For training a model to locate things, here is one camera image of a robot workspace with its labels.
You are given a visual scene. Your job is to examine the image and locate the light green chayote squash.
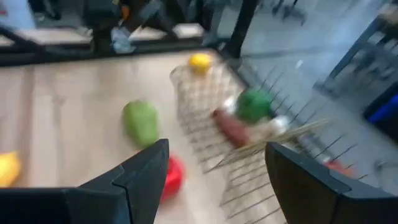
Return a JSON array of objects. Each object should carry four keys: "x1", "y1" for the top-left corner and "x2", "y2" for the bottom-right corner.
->
[{"x1": 121, "y1": 99, "x2": 161, "y2": 149}]

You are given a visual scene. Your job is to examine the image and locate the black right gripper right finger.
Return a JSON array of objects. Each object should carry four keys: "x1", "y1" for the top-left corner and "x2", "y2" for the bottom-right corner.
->
[{"x1": 264, "y1": 142, "x2": 398, "y2": 224}]

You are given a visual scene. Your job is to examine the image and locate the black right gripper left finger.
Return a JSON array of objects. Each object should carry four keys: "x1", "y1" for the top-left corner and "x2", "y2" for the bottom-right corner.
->
[{"x1": 0, "y1": 138, "x2": 170, "y2": 224}]

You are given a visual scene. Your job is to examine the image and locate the red bell pepper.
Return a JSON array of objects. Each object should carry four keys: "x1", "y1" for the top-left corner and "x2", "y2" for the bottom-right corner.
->
[{"x1": 160, "y1": 154, "x2": 187, "y2": 203}]

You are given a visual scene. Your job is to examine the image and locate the black metal table frame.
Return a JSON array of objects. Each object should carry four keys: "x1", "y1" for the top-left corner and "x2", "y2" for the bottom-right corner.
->
[{"x1": 0, "y1": 0, "x2": 262, "y2": 68}]

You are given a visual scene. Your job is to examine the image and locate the red chili pepper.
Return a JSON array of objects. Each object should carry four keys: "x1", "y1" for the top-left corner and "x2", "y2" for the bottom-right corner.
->
[{"x1": 211, "y1": 108, "x2": 252, "y2": 149}]

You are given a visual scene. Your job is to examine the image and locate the white garlic bulb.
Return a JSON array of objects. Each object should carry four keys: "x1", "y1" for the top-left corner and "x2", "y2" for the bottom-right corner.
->
[
  {"x1": 267, "y1": 114, "x2": 292, "y2": 134},
  {"x1": 222, "y1": 96, "x2": 239, "y2": 114}
]

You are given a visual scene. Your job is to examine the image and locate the gold wire basket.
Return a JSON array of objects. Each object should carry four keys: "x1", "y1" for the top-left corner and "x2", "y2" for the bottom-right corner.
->
[
  {"x1": 205, "y1": 119, "x2": 383, "y2": 224},
  {"x1": 169, "y1": 60, "x2": 312, "y2": 162}
]

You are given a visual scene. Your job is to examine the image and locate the green bell pepper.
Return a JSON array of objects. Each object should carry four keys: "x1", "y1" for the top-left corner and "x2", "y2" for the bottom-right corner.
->
[{"x1": 236, "y1": 88, "x2": 273, "y2": 124}]

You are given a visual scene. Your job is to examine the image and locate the yellow lemon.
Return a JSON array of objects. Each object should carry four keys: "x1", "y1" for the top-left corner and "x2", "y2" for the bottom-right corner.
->
[
  {"x1": 188, "y1": 52, "x2": 214, "y2": 75},
  {"x1": 0, "y1": 151, "x2": 22, "y2": 187}
]

